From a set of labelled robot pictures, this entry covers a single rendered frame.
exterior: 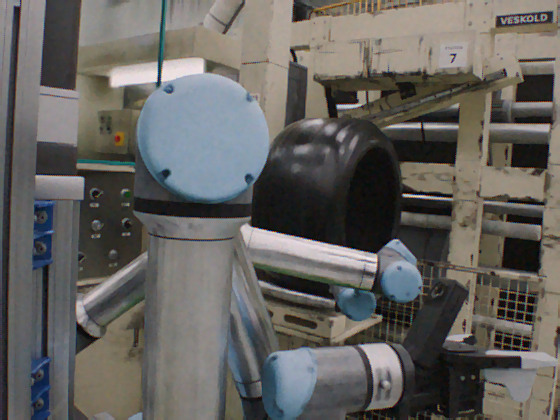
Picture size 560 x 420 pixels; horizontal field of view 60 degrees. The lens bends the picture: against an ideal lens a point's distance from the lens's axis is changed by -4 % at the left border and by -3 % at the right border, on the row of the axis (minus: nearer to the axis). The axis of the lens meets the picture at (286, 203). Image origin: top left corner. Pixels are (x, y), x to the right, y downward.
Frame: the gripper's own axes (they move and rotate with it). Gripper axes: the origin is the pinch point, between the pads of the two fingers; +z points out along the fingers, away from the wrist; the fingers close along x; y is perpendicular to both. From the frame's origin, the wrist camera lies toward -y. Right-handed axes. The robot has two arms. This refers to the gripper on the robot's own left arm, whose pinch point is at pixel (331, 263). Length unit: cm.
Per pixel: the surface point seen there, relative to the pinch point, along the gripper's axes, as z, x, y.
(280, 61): 50, -6, 59
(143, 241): 41, 57, 12
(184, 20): 1122, 78, 269
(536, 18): 42, -98, 51
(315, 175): 4.1, -2.4, 24.3
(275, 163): 14.3, 6.8, 29.1
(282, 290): 17.7, 15.2, -10.6
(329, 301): 6.6, 2.6, -13.7
